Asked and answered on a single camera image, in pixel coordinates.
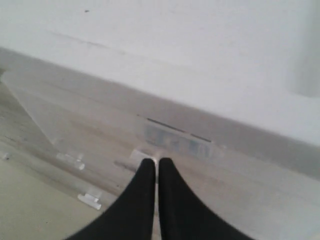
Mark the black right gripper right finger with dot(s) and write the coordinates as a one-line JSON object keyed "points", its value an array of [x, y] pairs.
{"points": [[182, 215]]}

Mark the white translucent plastic drawer cabinet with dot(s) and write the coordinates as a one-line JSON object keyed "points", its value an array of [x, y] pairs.
{"points": [[197, 66]]}

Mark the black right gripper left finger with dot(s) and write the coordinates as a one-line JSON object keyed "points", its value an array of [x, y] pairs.
{"points": [[131, 216]]}

